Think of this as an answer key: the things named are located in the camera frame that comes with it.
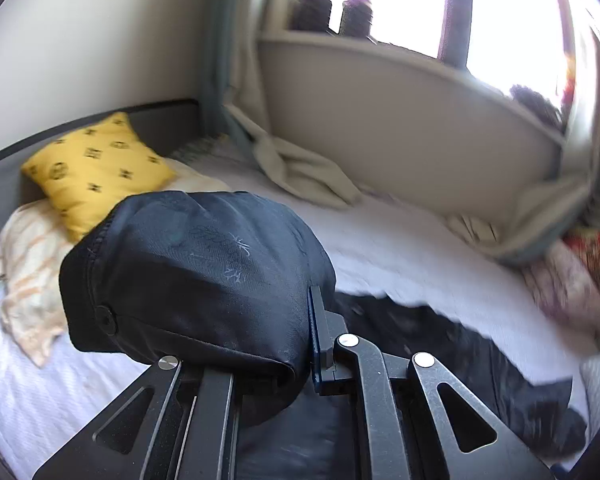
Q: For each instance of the cream striped towel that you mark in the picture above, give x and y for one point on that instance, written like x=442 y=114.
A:
x=37 y=236

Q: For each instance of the white textured bed cover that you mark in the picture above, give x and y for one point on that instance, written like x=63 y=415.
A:
x=378 y=247

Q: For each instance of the yellow patterned cushion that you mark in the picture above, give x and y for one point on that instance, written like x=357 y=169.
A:
x=97 y=164

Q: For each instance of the black patterned jacket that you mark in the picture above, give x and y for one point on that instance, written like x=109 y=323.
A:
x=223 y=279

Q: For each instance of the dark bed headboard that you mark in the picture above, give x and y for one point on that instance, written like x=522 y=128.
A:
x=163 y=126

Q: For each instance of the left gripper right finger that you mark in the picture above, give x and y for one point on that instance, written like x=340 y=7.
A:
x=413 y=419

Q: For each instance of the dark flower pot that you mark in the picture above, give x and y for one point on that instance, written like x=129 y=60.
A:
x=356 y=19
x=312 y=16

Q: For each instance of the orange leopard print fabric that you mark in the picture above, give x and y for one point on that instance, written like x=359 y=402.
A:
x=584 y=242

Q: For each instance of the dark flower pot right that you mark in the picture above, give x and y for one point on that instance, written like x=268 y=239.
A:
x=356 y=19

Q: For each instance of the dark flower pot left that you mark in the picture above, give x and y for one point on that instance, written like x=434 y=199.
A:
x=312 y=16

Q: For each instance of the floral purple folded blanket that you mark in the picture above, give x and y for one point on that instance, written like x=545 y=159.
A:
x=564 y=289

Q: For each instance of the beige left curtain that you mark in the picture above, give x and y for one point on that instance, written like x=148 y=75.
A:
x=232 y=102

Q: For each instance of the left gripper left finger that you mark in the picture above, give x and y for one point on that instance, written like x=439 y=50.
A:
x=173 y=422

